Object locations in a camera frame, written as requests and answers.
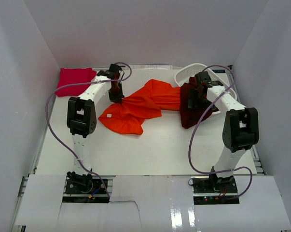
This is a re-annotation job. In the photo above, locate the dark red t shirt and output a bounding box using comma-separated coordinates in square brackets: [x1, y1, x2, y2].
[180, 77, 211, 129]

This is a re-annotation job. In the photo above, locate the orange t shirt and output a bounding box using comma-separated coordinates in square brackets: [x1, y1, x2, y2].
[98, 79, 180, 135]

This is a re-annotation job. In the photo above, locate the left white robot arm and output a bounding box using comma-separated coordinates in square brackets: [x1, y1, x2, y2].
[67, 62, 124, 175]

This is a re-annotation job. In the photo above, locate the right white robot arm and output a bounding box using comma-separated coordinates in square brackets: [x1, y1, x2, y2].
[193, 71, 259, 193]

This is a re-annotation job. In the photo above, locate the white plastic basket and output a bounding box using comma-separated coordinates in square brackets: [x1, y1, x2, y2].
[174, 63, 245, 118]

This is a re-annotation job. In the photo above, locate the folded pink t shirt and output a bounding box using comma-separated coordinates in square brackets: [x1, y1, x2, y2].
[55, 68, 97, 97]

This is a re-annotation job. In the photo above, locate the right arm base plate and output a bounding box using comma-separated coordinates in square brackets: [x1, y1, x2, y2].
[188, 177, 237, 194]

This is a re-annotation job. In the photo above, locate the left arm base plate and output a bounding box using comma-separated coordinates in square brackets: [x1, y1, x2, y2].
[64, 176, 106, 195]

